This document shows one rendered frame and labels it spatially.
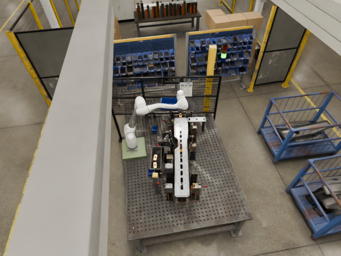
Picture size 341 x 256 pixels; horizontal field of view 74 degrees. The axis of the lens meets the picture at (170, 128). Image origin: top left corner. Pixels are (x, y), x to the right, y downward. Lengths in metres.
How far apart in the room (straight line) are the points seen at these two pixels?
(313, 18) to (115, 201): 3.75
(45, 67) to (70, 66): 4.48
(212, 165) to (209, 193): 0.46
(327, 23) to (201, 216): 2.67
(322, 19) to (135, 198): 2.91
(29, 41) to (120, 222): 3.48
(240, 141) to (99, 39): 4.27
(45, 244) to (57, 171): 0.11
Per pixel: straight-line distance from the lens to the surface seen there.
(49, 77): 5.24
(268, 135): 4.86
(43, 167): 0.44
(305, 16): 0.98
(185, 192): 2.95
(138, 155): 3.59
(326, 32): 0.90
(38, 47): 4.93
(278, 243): 4.04
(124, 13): 9.54
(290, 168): 4.74
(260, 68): 5.72
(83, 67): 0.64
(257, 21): 6.30
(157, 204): 3.22
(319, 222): 4.21
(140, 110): 3.11
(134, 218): 3.19
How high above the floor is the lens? 3.65
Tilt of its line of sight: 48 degrees down
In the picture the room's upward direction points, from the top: 3 degrees counter-clockwise
